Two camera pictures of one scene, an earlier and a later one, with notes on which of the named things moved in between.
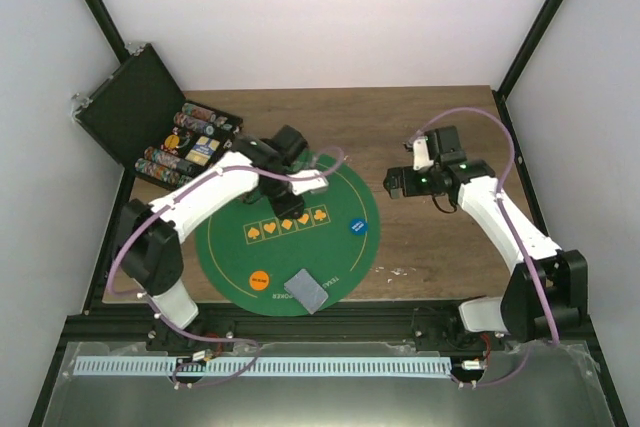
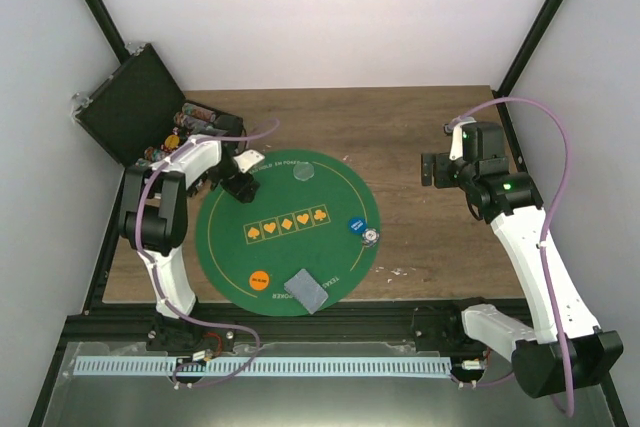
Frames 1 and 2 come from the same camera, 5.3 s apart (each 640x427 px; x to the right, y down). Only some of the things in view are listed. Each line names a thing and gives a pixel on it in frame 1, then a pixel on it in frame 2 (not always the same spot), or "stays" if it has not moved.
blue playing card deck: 306,290 stays
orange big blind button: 258,280 stays
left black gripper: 284,210 → 243,189
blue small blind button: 358,226 stays
